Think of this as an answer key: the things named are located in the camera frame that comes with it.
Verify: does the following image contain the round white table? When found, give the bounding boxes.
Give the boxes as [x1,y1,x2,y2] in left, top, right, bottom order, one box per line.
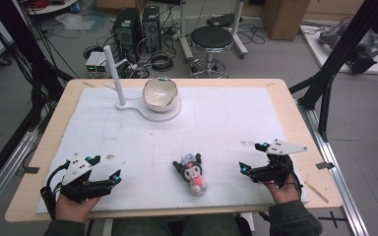
[23,0,80,16]

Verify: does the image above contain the white power supply box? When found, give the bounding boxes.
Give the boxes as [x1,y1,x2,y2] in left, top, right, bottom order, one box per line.
[95,52,110,75]
[85,51,101,75]

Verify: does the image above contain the thin wooden stick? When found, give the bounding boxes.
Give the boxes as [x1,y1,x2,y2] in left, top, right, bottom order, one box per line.
[304,180,330,205]

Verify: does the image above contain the slim black computer tower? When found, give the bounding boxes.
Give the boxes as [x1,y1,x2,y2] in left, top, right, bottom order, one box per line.
[142,5,162,53]

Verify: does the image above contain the person's right hand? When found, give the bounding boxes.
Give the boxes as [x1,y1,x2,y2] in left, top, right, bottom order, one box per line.
[264,178,303,206]

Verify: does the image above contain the wooden table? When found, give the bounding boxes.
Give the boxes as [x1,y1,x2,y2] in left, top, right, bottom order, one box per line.
[4,78,345,224]

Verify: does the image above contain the black round stool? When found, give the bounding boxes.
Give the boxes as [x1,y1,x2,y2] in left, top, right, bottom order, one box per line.
[188,26,235,80]

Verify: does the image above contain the black and pink plush doll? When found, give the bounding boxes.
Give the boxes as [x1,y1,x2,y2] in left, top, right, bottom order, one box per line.
[171,152,209,197]

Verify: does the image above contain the white eggshell-shaped bowl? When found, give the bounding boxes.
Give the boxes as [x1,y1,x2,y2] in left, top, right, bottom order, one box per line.
[142,76,180,114]

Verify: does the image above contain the coil of black cables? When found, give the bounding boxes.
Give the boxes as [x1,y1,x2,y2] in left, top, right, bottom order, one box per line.
[149,50,175,73]

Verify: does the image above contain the person's left hand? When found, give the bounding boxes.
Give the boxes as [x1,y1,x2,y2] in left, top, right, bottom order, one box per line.
[54,191,101,224]

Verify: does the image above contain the white table mat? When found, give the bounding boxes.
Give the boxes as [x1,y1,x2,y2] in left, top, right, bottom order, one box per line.
[35,87,310,214]

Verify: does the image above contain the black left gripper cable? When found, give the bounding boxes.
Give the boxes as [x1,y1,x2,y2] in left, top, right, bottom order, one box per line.
[39,158,72,221]

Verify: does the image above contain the large black computer tower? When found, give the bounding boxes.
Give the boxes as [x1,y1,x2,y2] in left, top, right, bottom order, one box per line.
[111,7,143,64]

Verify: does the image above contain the white metal table legs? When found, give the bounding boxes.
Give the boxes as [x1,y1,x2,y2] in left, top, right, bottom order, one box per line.
[176,0,249,62]

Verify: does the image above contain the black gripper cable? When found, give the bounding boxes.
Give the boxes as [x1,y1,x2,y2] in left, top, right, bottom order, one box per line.
[39,158,72,221]
[288,173,304,199]

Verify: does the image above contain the white floor board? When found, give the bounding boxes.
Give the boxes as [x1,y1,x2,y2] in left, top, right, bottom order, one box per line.
[299,24,378,76]

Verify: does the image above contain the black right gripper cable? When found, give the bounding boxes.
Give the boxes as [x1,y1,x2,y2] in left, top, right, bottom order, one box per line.
[288,173,304,199]

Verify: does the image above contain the grey robot device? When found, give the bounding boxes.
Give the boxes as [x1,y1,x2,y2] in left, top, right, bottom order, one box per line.
[317,22,378,75]

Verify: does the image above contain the brown cardboard box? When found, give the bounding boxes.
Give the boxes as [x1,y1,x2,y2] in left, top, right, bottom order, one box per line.
[261,0,311,41]

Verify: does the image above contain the flat black device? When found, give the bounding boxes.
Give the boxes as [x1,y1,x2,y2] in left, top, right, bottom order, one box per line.
[206,13,244,29]

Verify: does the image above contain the clear plastic sheet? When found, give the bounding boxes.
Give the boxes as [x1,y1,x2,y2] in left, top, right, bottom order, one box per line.
[54,12,96,31]

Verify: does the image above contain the black metal frame with cables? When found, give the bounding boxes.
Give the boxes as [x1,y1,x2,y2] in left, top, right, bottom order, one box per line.
[0,0,77,133]

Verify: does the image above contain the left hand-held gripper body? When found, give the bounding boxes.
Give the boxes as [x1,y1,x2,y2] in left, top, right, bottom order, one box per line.
[58,152,112,203]

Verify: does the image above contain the aluminium rail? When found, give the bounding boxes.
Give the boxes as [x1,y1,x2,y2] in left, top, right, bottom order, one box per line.
[296,99,370,236]
[0,130,41,224]

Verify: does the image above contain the white stand with pole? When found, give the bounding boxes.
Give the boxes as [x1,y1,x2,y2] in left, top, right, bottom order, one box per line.
[102,44,182,124]

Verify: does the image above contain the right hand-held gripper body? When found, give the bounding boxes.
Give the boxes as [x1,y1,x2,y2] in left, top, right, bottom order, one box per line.
[251,138,308,190]

